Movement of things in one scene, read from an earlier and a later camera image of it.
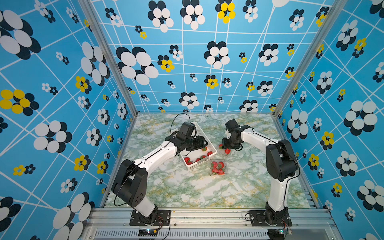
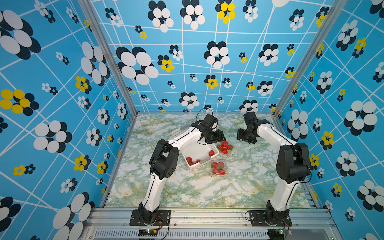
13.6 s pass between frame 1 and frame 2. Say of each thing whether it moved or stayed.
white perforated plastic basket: stayed
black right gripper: moved
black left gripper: moved
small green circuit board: stayed
